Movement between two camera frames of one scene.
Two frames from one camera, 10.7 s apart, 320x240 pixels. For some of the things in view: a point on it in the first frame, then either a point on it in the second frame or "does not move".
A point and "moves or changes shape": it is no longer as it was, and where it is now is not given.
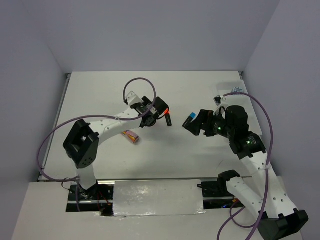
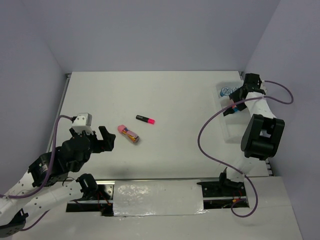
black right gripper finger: (203, 117) → (239, 94)
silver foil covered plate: (146, 198) does not move
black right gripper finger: (194, 127) → (240, 107)
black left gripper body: (145, 101) → (96, 146)
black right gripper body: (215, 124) → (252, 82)
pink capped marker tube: (132, 137) does not move
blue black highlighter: (189, 120) moves or changes shape
